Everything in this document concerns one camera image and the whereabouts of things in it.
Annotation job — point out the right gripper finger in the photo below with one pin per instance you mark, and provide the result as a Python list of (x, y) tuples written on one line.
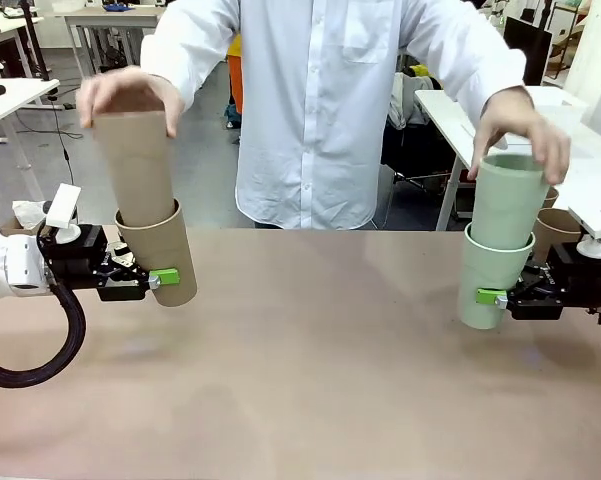
[(490, 296), (534, 272)]

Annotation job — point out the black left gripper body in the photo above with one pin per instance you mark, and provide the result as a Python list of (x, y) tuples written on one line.
[(75, 260)]

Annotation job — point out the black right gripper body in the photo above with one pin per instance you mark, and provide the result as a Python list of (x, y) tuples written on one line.
[(575, 280)]

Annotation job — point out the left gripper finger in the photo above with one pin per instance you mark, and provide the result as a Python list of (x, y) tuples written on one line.
[(165, 277), (125, 257)]

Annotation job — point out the pale green cup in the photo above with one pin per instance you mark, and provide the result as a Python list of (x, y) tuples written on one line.
[(485, 272), (507, 205)]

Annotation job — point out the person's right forearm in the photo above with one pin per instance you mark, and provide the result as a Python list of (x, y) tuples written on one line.
[(175, 65)]

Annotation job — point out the person's left forearm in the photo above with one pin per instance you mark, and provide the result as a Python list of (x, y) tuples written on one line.
[(485, 65)]

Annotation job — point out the person's left hand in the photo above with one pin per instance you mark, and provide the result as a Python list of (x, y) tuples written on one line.
[(520, 117)]

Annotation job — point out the person's right hand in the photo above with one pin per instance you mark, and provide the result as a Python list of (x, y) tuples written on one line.
[(130, 87)]

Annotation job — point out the cardboard box with tissue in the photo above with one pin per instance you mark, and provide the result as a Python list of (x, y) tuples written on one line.
[(22, 220)]

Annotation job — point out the small white table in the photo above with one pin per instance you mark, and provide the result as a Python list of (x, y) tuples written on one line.
[(15, 102)]

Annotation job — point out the large white table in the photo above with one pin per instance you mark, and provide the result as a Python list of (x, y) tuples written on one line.
[(445, 125)]

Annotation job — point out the black tripod stand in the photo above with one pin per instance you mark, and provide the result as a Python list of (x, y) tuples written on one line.
[(36, 45)]

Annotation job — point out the person in white shirt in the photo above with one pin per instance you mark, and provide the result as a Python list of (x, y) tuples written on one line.
[(310, 110)]

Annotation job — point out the black monitor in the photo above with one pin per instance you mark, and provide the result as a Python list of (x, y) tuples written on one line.
[(530, 50)]

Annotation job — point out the wooden rack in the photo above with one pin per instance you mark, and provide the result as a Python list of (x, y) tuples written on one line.
[(572, 40)]

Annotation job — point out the grey workbench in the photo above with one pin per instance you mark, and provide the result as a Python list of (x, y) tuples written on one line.
[(110, 20)]

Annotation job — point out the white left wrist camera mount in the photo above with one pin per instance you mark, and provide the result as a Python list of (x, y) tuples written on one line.
[(62, 205)]

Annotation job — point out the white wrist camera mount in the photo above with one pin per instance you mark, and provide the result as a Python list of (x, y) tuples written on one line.
[(592, 222), (62, 205)]

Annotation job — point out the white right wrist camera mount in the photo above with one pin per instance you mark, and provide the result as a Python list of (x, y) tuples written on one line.
[(592, 222)]

